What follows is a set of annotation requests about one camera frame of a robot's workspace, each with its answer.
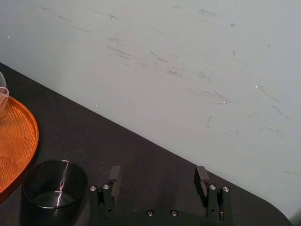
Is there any clear glass on tray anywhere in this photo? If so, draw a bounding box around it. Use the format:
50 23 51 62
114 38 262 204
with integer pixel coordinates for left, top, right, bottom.
0 71 10 120

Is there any black table cloth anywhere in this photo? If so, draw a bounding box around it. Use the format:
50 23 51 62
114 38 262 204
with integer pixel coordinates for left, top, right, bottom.
0 61 293 226

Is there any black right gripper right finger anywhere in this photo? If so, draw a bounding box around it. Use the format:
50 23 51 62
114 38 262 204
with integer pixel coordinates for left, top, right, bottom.
193 165 232 222

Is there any dark smoked drinking glass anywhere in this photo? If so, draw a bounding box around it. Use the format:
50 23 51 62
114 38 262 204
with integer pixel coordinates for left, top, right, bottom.
21 160 88 226

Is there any round orange ribbed tray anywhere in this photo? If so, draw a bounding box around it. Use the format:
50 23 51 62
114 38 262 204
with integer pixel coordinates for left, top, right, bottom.
0 96 40 194

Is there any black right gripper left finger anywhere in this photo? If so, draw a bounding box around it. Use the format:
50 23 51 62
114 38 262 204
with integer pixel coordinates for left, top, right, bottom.
89 165 121 222

